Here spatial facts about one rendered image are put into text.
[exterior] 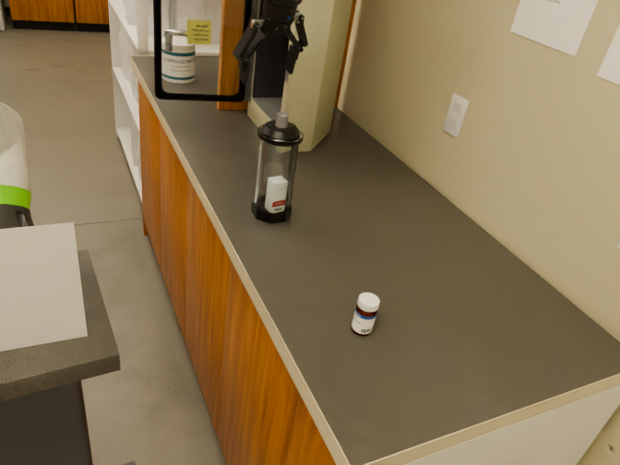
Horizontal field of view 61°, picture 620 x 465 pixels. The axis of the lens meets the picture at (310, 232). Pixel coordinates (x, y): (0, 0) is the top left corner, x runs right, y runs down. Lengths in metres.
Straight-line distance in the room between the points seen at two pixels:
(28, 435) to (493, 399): 0.86
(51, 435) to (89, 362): 0.25
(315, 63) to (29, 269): 1.02
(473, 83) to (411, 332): 0.78
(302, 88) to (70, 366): 1.03
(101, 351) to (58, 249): 0.20
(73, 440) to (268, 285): 0.49
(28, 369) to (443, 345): 0.74
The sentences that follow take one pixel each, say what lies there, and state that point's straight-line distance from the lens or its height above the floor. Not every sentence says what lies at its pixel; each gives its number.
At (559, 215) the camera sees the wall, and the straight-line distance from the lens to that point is 1.39.
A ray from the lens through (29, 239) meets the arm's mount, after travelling 0.88.
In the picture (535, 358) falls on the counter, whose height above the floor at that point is 0.94.
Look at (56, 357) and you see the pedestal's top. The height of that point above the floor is 0.94.
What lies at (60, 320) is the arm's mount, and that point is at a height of 0.99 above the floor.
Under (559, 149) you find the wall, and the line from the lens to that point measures 1.38.
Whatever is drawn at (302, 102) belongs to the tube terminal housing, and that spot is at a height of 1.11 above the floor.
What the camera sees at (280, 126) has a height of 1.18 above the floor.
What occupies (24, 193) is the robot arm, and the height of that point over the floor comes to 1.16.
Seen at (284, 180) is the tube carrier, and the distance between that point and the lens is 1.26.
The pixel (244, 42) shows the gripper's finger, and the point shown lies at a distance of 1.27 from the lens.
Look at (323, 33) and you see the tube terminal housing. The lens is 1.60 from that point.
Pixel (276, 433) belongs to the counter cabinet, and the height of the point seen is 0.63.
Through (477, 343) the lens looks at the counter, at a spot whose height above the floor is 0.94.
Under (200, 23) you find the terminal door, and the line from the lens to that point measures 1.82.
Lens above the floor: 1.64
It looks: 33 degrees down
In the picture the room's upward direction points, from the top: 10 degrees clockwise
